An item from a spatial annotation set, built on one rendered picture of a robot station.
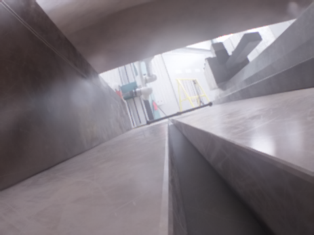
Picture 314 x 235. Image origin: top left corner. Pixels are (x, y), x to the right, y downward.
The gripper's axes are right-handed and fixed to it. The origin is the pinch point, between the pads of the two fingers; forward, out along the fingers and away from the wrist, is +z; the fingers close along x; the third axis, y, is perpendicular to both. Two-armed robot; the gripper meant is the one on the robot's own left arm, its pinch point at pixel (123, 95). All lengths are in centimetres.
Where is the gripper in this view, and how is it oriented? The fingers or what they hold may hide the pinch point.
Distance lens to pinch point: 172.7
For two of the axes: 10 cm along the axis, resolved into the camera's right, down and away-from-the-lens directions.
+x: -0.9, 0.4, 10.0
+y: 1.7, 9.8, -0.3
